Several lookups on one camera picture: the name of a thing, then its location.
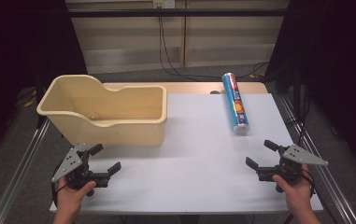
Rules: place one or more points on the white wall socket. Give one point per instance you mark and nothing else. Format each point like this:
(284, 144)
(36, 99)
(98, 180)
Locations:
(163, 3)

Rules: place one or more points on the black metal stand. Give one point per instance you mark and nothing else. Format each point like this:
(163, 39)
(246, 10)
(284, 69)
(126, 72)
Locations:
(296, 93)

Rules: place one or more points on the person's right hand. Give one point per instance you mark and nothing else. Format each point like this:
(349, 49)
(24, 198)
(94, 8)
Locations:
(298, 196)

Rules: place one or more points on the black curtain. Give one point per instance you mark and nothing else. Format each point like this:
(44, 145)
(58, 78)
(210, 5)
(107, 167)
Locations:
(337, 62)
(17, 46)

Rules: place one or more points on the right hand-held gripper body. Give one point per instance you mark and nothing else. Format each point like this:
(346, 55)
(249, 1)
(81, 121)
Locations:
(300, 155)

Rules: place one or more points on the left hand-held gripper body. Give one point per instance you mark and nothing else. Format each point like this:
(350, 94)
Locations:
(73, 161)

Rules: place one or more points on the white table mat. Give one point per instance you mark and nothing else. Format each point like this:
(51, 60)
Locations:
(197, 161)

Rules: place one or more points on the wooden vertical strip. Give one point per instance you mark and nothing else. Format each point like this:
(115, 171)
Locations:
(184, 37)

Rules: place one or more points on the blue cylindrical can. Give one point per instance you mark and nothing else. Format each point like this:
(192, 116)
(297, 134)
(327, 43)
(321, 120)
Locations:
(236, 102)

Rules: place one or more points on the black horizontal bar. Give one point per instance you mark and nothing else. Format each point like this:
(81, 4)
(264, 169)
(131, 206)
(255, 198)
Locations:
(197, 13)

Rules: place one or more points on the cream plastic bin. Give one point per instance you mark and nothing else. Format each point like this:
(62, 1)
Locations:
(129, 133)

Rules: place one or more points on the person's left hand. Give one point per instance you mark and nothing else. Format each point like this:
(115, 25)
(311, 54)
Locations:
(69, 199)

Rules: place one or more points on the aluminium frame rail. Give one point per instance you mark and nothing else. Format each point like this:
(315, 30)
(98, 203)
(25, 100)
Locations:
(337, 199)
(17, 177)

